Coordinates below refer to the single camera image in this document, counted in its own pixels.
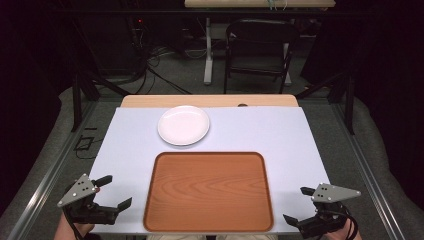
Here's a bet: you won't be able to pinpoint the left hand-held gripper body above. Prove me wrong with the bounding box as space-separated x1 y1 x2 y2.
56 173 120 226

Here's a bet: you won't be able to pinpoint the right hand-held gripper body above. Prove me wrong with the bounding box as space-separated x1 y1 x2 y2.
294 182 362 239

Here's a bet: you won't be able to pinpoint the person's left hand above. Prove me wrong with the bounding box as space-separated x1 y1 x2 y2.
53 213 96 240

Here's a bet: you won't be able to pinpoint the person's right hand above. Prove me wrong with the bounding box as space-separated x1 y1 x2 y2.
318 218 363 240

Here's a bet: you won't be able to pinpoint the white table mat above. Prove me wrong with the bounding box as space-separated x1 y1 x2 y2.
89 105 331 235

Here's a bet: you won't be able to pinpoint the black metal stand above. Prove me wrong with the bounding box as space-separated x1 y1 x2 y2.
294 70 356 136
71 70 133 133

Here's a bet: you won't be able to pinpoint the brown wooden tray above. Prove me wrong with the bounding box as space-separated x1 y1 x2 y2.
142 151 275 233

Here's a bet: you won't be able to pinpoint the white round plate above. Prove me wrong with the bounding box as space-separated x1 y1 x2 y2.
157 105 211 147

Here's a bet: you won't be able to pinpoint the white desk leg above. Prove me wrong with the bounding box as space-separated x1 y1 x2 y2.
202 17 215 86

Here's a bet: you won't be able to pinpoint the black folding chair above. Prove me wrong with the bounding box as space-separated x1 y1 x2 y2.
223 18 301 95

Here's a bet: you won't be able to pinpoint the aluminium rail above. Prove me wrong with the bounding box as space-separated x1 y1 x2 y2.
329 99 407 240
5 99 98 240

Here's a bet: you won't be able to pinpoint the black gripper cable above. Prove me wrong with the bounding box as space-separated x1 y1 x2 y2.
328 203 360 240
62 208 84 240

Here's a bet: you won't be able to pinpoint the black floor cables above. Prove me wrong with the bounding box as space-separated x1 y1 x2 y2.
131 44 193 96

